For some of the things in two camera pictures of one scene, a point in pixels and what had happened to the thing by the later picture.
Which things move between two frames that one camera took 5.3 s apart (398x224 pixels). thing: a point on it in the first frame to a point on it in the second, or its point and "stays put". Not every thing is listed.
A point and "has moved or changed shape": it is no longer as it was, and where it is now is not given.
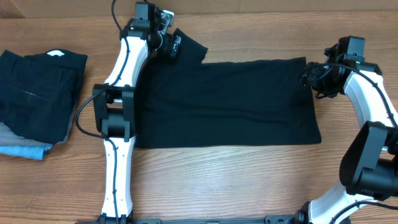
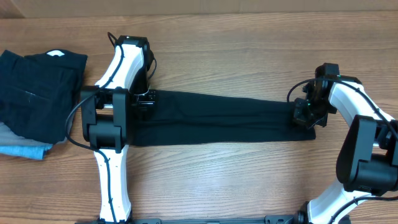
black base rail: [292, 219] stays put
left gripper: [166, 47] to [152, 99]
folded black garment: [38, 91] stays put
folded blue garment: [30, 151] stays put
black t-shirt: [181, 101] has moved or changed shape
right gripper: [310, 78] to [302, 113]
